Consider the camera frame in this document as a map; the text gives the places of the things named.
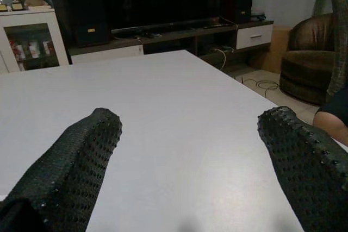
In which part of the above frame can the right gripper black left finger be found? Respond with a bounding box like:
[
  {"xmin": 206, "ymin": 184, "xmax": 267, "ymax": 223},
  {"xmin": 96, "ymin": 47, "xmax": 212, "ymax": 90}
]
[{"xmin": 0, "ymin": 107, "xmax": 123, "ymax": 232}]

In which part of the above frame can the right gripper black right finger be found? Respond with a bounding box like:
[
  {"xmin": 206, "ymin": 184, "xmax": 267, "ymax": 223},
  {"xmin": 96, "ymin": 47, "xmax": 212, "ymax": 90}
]
[{"xmin": 257, "ymin": 105, "xmax": 348, "ymax": 232}]

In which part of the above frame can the person arm with black sleeve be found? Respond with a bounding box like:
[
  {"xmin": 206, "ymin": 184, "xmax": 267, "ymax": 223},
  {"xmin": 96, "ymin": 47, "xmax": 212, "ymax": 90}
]
[{"xmin": 312, "ymin": 85, "xmax": 348, "ymax": 146}]

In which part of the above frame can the brown round armchair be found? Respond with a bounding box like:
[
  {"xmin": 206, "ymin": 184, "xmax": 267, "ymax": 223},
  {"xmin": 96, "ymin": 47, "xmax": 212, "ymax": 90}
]
[{"xmin": 279, "ymin": 13, "xmax": 340, "ymax": 105}]

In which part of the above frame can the plain white cabinet front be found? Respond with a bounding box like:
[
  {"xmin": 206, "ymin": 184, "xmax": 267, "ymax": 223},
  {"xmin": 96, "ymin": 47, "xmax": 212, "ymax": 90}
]
[{"xmin": 71, "ymin": 45, "xmax": 144, "ymax": 64}]

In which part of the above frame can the red and white box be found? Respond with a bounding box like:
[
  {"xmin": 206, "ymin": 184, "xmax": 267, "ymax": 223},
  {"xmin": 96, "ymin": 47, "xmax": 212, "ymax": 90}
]
[
  {"xmin": 42, "ymin": 40, "xmax": 54, "ymax": 57},
  {"xmin": 28, "ymin": 41, "xmax": 41, "ymax": 59},
  {"xmin": 9, "ymin": 40, "xmax": 27, "ymax": 60}
]

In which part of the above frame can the beige cardboard box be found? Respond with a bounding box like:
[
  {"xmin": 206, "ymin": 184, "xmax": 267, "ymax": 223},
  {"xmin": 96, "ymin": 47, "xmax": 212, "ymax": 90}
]
[{"xmin": 268, "ymin": 25, "xmax": 293, "ymax": 74}]

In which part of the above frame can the green checked chair back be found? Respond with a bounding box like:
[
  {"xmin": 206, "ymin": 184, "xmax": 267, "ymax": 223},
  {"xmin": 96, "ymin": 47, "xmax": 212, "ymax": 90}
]
[{"xmin": 325, "ymin": 0, "xmax": 348, "ymax": 104}]

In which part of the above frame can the white glass-door display cabinet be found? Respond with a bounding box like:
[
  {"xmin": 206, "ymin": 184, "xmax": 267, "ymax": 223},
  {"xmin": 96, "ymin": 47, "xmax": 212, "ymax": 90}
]
[{"xmin": 0, "ymin": 8, "xmax": 70, "ymax": 74}]

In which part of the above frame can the dark brown television cabinet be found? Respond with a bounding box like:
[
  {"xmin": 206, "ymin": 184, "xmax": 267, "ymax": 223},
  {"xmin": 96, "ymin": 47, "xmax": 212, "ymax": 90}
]
[{"xmin": 67, "ymin": 17, "xmax": 275, "ymax": 66}]

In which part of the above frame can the grey flat device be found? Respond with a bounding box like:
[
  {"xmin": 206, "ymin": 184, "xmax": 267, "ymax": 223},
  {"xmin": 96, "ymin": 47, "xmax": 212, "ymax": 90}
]
[{"xmin": 250, "ymin": 9, "xmax": 268, "ymax": 22}]

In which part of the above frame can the dark coiled floor cable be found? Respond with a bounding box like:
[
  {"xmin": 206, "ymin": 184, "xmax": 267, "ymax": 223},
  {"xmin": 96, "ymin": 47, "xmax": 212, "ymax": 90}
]
[{"xmin": 238, "ymin": 76, "xmax": 280, "ymax": 92}]

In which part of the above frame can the pale yellow cable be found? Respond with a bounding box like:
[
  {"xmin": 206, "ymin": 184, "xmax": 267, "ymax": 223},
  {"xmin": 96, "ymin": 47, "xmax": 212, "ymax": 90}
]
[{"xmin": 214, "ymin": 48, "xmax": 227, "ymax": 71}]

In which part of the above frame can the white drawer with silver handle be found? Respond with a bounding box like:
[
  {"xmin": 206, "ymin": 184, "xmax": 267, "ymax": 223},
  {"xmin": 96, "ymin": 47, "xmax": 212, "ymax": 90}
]
[{"xmin": 235, "ymin": 23, "xmax": 274, "ymax": 50}]

